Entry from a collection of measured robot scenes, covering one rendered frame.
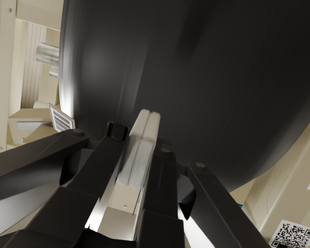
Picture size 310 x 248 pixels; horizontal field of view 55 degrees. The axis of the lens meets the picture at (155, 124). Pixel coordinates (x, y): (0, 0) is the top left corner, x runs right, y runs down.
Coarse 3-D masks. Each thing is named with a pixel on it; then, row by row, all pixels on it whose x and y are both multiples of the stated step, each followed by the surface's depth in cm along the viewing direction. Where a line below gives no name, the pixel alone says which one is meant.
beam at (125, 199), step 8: (40, 128) 96; (48, 128) 98; (32, 136) 91; (40, 136) 92; (112, 192) 91; (120, 192) 91; (128, 192) 90; (136, 192) 90; (112, 200) 92; (120, 200) 92; (128, 200) 92; (136, 200) 91; (120, 208) 93; (128, 208) 93; (136, 208) 92
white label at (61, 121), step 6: (54, 108) 36; (54, 114) 37; (60, 114) 36; (66, 114) 36; (54, 120) 39; (60, 120) 37; (66, 120) 36; (72, 120) 35; (54, 126) 40; (60, 126) 39; (66, 126) 38; (72, 126) 37
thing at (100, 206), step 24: (120, 144) 15; (96, 168) 12; (72, 192) 9; (96, 192) 10; (48, 216) 7; (72, 216) 8; (96, 216) 10; (24, 240) 6; (48, 240) 6; (72, 240) 7
